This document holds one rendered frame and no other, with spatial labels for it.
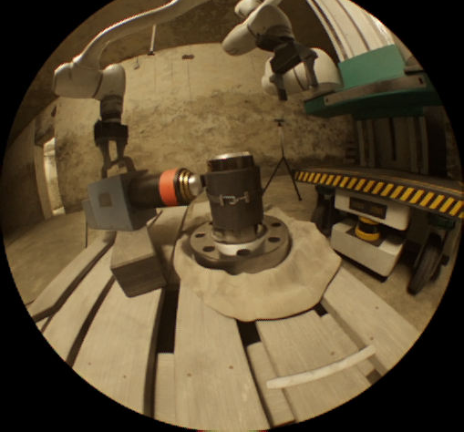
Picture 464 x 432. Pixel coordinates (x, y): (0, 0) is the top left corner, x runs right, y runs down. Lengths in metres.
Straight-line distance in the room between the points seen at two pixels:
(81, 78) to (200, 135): 2.36
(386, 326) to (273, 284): 0.22
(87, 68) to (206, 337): 0.66
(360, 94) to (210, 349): 0.72
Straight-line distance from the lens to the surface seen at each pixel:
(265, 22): 0.61
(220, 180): 0.31
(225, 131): 2.74
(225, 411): 0.24
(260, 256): 0.31
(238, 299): 0.27
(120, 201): 0.47
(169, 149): 2.74
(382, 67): 0.79
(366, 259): 0.54
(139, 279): 0.35
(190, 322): 0.29
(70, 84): 0.57
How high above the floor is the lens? 0.38
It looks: 14 degrees down
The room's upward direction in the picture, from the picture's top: 7 degrees counter-clockwise
